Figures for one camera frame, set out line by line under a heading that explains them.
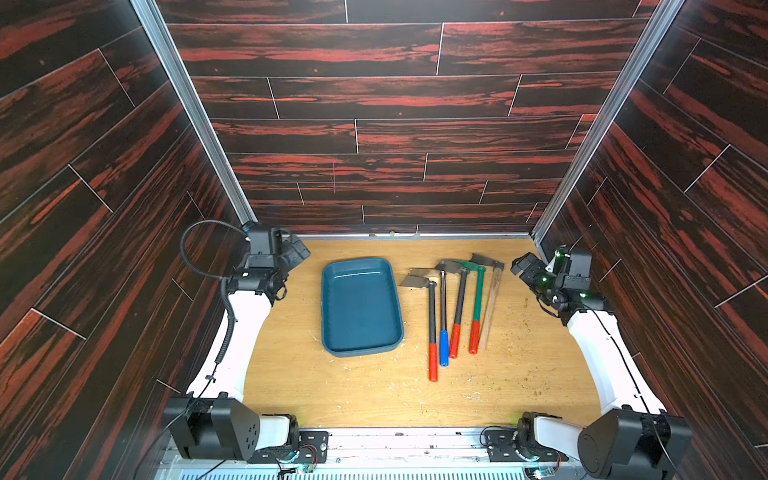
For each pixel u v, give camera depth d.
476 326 0.94
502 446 0.73
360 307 1.00
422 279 1.03
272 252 0.58
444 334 0.93
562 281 0.59
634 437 0.38
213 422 0.38
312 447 0.72
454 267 1.08
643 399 0.40
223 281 0.53
